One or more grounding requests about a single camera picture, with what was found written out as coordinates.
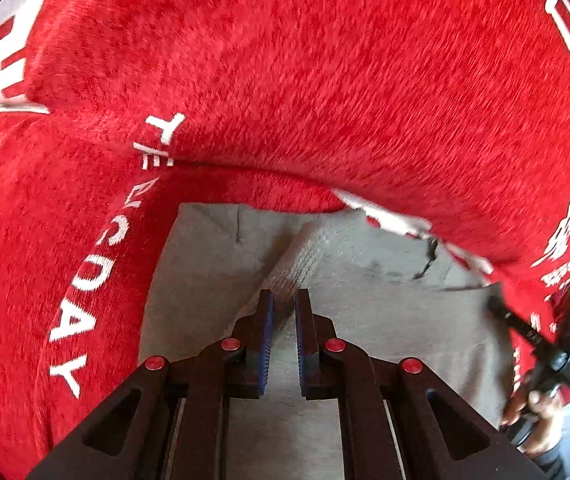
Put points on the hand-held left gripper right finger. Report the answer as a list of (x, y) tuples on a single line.
[(302, 340)]

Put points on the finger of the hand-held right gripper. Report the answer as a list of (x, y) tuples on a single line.
[(512, 317)]

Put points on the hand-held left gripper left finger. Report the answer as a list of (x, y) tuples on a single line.
[(267, 340)]

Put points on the grey knit sweater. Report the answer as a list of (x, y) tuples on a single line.
[(365, 300)]

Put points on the person's right hand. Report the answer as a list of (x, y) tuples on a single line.
[(542, 417)]

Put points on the red printed sofa blanket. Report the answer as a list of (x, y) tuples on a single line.
[(285, 70)]

